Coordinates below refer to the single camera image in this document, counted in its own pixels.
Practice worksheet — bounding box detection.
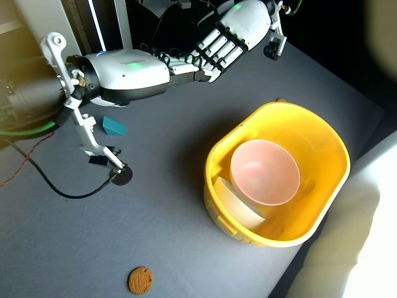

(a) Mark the grey table cloth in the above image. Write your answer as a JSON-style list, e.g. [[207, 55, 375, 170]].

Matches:
[[0, 40, 397, 298]]

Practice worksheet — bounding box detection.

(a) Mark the black sandwich cookie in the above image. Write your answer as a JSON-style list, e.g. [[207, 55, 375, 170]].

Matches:
[[111, 166, 133, 186]]

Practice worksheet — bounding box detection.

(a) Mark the black camera cable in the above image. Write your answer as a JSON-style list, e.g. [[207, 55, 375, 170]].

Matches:
[[0, 138, 118, 199]]

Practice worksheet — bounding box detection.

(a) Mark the white upright frame post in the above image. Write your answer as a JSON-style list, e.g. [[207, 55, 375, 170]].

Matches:
[[12, 0, 134, 56]]

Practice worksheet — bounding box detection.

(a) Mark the yellow plastic tub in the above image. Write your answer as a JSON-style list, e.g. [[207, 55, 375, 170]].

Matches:
[[203, 101, 351, 248]]

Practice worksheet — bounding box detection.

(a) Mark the brown round cookie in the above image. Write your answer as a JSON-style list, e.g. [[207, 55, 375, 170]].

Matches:
[[128, 266, 154, 295]]

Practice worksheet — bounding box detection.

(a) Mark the white blurred robot shell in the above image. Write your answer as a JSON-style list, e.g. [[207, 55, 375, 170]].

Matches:
[[285, 176, 397, 298]]

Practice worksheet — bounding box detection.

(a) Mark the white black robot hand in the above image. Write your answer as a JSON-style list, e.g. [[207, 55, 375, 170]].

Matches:
[[83, 46, 220, 108], [189, 0, 273, 72]]

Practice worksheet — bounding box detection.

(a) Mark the thin red cable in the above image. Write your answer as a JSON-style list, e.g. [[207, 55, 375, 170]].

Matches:
[[0, 130, 57, 187]]

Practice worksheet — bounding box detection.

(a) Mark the teal toy block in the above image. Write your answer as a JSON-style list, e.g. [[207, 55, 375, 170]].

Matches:
[[102, 115, 128, 137]]

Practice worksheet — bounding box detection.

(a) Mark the large pink bowl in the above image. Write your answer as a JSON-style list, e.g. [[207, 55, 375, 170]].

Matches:
[[230, 139, 301, 206]]

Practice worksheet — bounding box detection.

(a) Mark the small beige bowl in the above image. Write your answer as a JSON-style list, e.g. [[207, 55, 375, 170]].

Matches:
[[216, 176, 266, 230]]

